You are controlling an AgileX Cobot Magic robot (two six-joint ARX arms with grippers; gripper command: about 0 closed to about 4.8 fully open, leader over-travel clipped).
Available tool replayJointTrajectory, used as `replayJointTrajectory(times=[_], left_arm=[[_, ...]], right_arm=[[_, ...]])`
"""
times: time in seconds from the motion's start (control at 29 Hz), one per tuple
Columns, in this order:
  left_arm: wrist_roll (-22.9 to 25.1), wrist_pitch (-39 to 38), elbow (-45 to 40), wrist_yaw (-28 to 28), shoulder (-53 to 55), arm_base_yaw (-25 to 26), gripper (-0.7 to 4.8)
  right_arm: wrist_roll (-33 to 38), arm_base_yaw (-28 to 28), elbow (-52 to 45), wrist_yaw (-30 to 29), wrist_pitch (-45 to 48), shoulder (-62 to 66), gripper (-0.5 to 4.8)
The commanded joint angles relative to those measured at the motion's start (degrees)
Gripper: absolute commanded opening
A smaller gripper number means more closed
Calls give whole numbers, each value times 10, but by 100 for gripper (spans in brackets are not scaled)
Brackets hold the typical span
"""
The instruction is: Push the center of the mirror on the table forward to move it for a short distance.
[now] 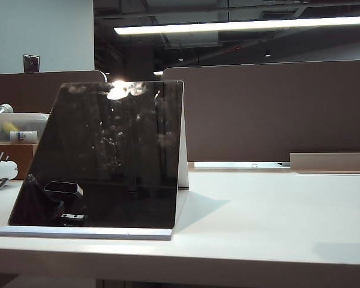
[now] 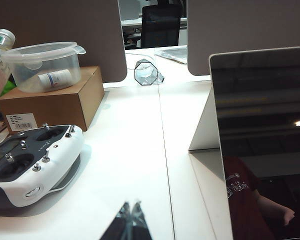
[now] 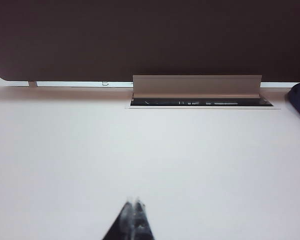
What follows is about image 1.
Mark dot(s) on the dark wall switch panel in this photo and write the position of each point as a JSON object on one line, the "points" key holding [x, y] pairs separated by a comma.
{"points": [[31, 63]]}

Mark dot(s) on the long ceiling light strip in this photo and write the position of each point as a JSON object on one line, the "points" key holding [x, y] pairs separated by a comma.
{"points": [[228, 25]]}

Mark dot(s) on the clear plastic lidded container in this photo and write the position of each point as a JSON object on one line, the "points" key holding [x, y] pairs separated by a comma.
{"points": [[30, 121]]}

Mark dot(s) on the brown cardboard box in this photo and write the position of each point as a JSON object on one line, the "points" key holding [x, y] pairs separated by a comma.
{"points": [[16, 160]]}

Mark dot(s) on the yellow item in container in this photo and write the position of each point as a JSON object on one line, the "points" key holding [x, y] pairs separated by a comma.
{"points": [[8, 126]]}

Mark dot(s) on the dark standing mirror white base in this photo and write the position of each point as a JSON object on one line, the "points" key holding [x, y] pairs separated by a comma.
{"points": [[108, 150]]}

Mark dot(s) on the silver white cylinder bottle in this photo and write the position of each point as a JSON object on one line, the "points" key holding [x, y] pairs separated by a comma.
{"points": [[3, 108]]}

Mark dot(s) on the beige flat box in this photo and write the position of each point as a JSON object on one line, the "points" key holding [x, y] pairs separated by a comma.
{"points": [[333, 162]]}

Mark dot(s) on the white bottle blue label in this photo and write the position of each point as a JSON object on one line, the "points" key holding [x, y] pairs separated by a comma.
{"points": [[23, 136]]}

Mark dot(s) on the white remote controller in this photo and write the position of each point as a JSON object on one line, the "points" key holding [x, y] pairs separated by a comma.
{"points": [[0, 171]]}

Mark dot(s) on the brown desk partition panel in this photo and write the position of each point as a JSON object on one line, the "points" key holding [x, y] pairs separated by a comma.
{"points": [[48, 87], [273, 111]]}

